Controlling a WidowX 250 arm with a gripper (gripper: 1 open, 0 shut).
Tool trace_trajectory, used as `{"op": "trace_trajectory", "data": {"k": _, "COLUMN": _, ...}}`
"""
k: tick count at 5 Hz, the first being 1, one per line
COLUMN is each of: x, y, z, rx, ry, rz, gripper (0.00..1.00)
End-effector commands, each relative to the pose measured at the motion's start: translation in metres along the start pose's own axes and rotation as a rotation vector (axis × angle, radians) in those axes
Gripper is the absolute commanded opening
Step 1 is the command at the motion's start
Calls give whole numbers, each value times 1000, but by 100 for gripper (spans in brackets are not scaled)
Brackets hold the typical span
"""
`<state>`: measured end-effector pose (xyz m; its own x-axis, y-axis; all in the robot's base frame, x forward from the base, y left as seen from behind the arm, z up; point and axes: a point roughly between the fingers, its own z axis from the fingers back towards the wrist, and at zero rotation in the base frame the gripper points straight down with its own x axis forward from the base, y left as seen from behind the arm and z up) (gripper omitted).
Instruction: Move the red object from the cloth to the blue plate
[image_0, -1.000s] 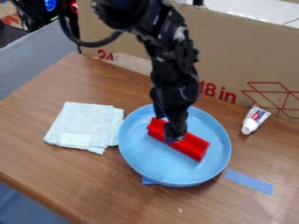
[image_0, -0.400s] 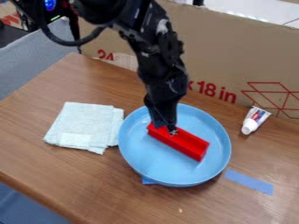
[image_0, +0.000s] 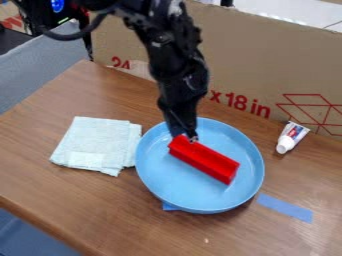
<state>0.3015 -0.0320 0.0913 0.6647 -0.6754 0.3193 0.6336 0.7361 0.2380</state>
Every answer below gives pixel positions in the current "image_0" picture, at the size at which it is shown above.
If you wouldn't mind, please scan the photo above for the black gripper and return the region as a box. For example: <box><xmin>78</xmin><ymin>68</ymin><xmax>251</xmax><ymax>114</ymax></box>
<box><xmin>149</xmin><ymin>56</ymin><xmax>211</xmax><ymax>144</ymax></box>

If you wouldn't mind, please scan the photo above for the red plastic block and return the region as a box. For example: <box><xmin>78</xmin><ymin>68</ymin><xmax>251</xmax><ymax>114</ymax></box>
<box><xmin>169</xmin><ymin>135</ymin><xmax>241</xmax><ymax>185</ymax></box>

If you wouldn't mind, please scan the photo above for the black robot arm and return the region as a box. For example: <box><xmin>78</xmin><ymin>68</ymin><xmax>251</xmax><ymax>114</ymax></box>
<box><xmin>72</xmin><ymin>0</ymin><xmax>210</xmax><ymax>142</ymax></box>

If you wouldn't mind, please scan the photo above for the blue plate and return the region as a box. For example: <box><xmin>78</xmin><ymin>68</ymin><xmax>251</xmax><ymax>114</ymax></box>
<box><xmin>135</xmin><ymin>118</ymin><xmax>265</xmax><ymax>214</ymax></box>

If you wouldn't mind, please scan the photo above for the light blue folded cloth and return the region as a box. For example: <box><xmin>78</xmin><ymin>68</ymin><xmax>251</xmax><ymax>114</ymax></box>
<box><xmin>50</xmin><ymin>116</ymin><xmax>142</xmax><ymax>177</ymax></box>

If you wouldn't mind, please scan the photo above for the blue tape under plate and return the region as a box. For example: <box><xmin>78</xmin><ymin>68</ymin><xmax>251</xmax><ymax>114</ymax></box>
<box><xmin>162</xmin><ymin>201</ymin><xmax>182</xmax><ymax>211</ymax></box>

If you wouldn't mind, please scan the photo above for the white toothpaste tube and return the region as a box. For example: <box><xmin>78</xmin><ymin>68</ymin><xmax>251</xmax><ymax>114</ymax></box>
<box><xmin>276</xmin><ymin>121</ymin><xmax>310</xmax><ymax>154</ymax></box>

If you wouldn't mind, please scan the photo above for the blue tape strip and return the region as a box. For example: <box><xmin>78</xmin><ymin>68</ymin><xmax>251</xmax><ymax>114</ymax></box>
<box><xmin>257</xmin><ymin>194</ymin><xmax>313</xmax><ymax>223</ymax></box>

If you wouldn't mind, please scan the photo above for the black computer with lights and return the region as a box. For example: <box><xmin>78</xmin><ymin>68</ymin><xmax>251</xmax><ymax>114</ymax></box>
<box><xmin>11</xmin><ymin>0</ymin><xmax>94</xmax><ymax>61</ymax></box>

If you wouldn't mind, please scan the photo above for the cardboard box wall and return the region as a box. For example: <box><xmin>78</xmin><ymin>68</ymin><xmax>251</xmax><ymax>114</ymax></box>
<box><xmin>87</xmin><ymin>0</ymin><xmax>342</xmax><ymax>138</ymax></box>

